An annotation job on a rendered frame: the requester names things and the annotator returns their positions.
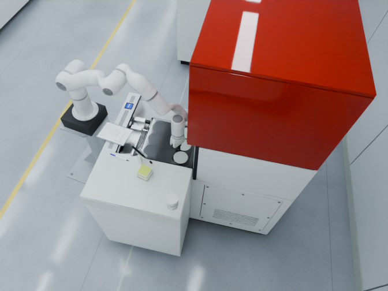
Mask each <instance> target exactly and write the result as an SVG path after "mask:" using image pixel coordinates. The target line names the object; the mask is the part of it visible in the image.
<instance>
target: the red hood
mask: <svg viewBox="0 0 388 291"><path fill-rule="evenodd" d="M374 97H376V89H375V83H374V78H373V74H372V69H371V63H370V57H369V53H368V48H367V42H366V39H365V33H364V27H363V22H362V18H361V13H360V7H359V1H358V0H211V1H210V4H209V7H208V10H207V13H206V16H205V18H204V21H203V25H202V28H201V30H200V33H199V37H198V39H197V42H196V45H195V48H194V51H193V54H192V57H191V60H190V62H189V92H188V124H187V141H186V142H187V144H189V145H192V146H198V147H203V148H208V149H212V150H217V151H223V152H228V153H232V154H237V155H243V156H248V157H251V158H257V159H262V160H266V161H272V162H277V163H283V164H286V165H292V166H297V167H302V168H306V169H311V170H318V169H319V168H320V167H321V165H322V164H323V163H324V161H325V160H326V159H327V158H328V157H329V155H330V154H331V153H332V151H333V150H334V149H335V147H336V146H337V145H338V144H339V143H340V141H341V140H342V139H343V138H344V136H345V135H346V134H347V133H348V131H349V130H350V129H351V127H352V126H353V125H354V124H355V122H356V121H357V120H358V119H359V118H360V116H361V115H362V114H363V113H364V111H365V110H366V108H367V107H368V106H369V105H370V104H371V102H372V101H373V100H374Z"/></svg>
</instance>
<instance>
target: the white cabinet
mask: <svg viewBox="0 0 388 291"><path fill-rule="evenodd" d="M191 191H192V182H191V186H190V189H189V193H188V198H187V201H186V205H185V210H184V214H183V217H182V221H181V226H180V227H178V226H173V225H168V224H165V223H160V222H155V221H151V220H147V219H143V218H138V217H133V216H130V215H125V214H120V213H117V212H112V211H107V210H103V209H99V208H94V207H90V206H87V208H88V209H89V211H90V213H91V214H92V216H93V217H94V218H95V220H96V221H97V223H98V224H99V226H100V227H101V229H102V230H103V232H104V233H105V235H106V236H107V238H108V239H109V240H112V241H116V242H120V243H124V244H129V245H134V246H137V247H142V248H146V249H151V250H154V251H158V252H163V253H168V254H171V255H176V256H180V255H181V250H182V246H183V243H184V238H185V233H186V229H187V226H188V221H189V213H190V205H191Z"/></svg>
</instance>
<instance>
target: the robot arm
mask: <svg viewBox="0 0 388 291"><path fill-rule="evenodd" d="M126 82H128V84H129V85H130V87H131V88H133V89H134V90H136V91H137V92H138V93H139V94H140V95H141V96H142V97H143V99H144V100H145V101H146V102H147V103H148V104H149V105H150V106H151V107H152V108H153V109H154V110H155V111H156V113H157V114H159V115H161V116H163V115H166V114H167V113H168V112H169V111H170V110H172V111H173V112H174V113H175V115H173V116H172V117H171V138H170V145H172V149H174V148H176V150H178V151H179V150H180V146H181V144H182V143H183V142H184V141H185V135H184V128H185V124H186V122H187V120H188V113H187V112H186V111H185V109H184V108H183V107H182V106H181V105H179V104H177V103H167V102H166V101H165V100H164V98H163V97H162V96H161V94H160V93H159V92H158V91H157V90H156V89H155V87H154V86H153V85H152V84H151V83H150V81H149V80H148V79H147V78H146V77H145V76H143V75H142V74H138V73H135V72H134V71H133V69H132V67H131V66H130V65H129V64H126V63H121V64H119V65H117V66H116V67H115V69H114V70H113V71H112V72H111V73H110V75H109V76H106V74H105V73H104V72H103V71H101V70H97V69H88V68H87V66H86V64H85V63H84V62H83V61H81V60H78V59H75V60H72V61H71V62H70V63H68V64H67V65H66V66H65V68H64V69H63V70H62V71H61V72H60V73H59V74H58V75H57V77H56V79H55V83H56V85H57V87H58V88H59V89H61V90H63V91H68V93H69V96H70V98H71V100H72V102H73V104H74V107H73V109H72V114H73V116H74V118H75V119H77V120H79V121H88V120H91V119H93V118H94V117H95V116H96V115H97V113H98V111H99V108H98V105H97V104H96V103H95V102H93V101H91V100H90V98H89V95H88V92H87V89H86V87H87V86H97V87H100V89H101V91H102V92H103V93H104V94H105V95H107V96H114V95H116V94H118V93H119V92H120V90H121V89H122V88H123V86H124V85H125V84H126Z"/></svg>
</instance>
